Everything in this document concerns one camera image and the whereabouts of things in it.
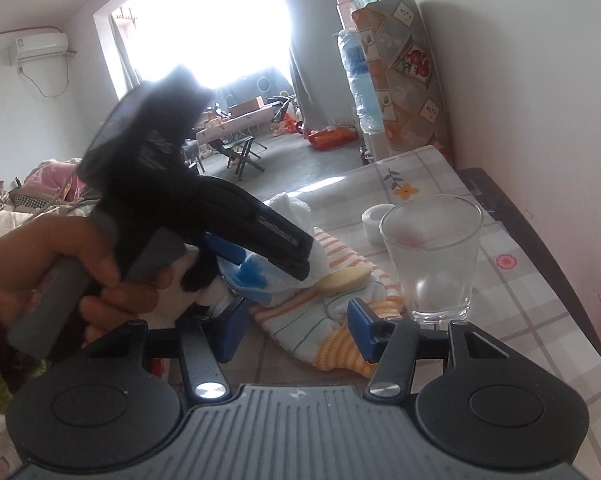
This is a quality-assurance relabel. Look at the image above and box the blue water jug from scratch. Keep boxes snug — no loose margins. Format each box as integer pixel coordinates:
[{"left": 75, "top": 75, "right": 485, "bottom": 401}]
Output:
[{"left": 337, "top": 29, "right": 384, "bottom": 134}]

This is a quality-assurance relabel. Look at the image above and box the plaid floral tablecloth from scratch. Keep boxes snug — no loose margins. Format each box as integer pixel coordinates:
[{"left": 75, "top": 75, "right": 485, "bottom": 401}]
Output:
[{"left": 167, "top": 145, "right": 601, "bottom": 480}]

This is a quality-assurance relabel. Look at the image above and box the pink blanket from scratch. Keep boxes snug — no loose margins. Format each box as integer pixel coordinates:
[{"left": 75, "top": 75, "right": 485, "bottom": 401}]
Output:
[{"left": 23, "top": 159, "right": 86, "bottom": 203}]

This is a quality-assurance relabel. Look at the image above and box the clear drinking glass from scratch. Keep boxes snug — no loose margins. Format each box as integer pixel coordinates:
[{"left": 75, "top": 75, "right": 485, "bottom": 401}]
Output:
[{"left": 380, "top": 194, "right": 484, "bottom": 325}]

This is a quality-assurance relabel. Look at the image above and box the folding stool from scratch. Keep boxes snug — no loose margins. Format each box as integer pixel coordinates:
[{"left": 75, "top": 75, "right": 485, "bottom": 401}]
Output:
[{"left": 210, "top": 136, "right": 265, "bottom": 181}]

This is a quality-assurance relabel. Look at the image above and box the wooden brush handle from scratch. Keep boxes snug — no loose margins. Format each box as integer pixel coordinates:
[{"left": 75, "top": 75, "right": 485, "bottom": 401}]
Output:
[{"left": 315, "top": 266, "right": 371, "bottom": 296}]

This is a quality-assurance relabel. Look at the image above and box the small white round container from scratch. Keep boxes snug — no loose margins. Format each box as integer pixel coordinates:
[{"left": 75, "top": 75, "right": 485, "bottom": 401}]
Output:
[{"left": 361, "top": 204, "right": 394, "bottom": 244}]

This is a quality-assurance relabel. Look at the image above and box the person's left hand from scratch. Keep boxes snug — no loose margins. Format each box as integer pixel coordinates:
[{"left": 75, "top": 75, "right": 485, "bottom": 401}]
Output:
[{"left": 0, "top": 214, "right": 174, "bottom": 342}]

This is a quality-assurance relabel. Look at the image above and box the white water dispenser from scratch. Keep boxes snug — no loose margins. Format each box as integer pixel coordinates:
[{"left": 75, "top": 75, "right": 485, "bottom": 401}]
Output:
[{"left": 363, "top": 130, "right": 391, "bottom": 162}]

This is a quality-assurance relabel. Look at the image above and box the low white table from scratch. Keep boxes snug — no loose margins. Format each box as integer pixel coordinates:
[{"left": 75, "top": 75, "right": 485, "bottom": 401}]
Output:
[{"left": 196, "top": 104, "right": 276, "bottom": 144}]

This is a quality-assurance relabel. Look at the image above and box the white wall air conditioner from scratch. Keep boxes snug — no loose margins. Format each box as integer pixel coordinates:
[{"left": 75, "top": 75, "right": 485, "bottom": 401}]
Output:
[{"left": 8, "top": 32, "right": 69, "bottom": 65}]

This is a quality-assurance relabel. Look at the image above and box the orange striped white towel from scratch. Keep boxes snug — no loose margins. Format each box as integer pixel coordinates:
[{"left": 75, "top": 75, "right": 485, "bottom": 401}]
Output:
[{"left": 252, "top": 193, "right": 405, "bottom": 378}]

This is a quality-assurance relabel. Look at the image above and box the bed with mattress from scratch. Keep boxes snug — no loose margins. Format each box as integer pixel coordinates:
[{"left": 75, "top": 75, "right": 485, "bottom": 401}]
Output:
[{"left": 0, "top": 178, "right": 100, "bottom": 236}]

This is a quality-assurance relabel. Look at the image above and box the patterned cloth covered cabinet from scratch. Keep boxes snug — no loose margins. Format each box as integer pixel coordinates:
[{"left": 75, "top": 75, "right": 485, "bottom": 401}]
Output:
[{"left": 353, "top": 0, "right": 453, "bottom": 160}]

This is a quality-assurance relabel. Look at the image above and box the black-haired plush doll red dress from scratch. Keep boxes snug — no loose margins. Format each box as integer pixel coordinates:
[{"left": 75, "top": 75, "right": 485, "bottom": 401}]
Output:
[{"left": 140, "top": 245, "right": 231, "bottom": 330}]

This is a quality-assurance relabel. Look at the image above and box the red orange bag on floor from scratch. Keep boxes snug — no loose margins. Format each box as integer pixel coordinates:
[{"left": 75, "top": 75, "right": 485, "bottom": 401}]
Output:
[{"left": 307, "top": 126, "right": 358, "bottom": 151}]

